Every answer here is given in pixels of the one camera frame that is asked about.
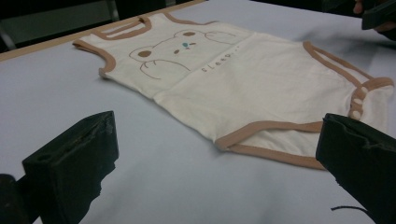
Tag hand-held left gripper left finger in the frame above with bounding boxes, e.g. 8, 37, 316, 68
21, 110, 120, 224

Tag grey metal stand leg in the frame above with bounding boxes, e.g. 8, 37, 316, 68
0, 26, 17, 51

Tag cream baby bodysuit brown trim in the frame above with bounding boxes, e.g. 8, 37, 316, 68
72, 12, 396, 171

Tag thin black cable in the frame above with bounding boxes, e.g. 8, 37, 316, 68
330, 204, 372, 217

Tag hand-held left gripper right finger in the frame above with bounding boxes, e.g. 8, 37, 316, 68
315, 113, 396, 224

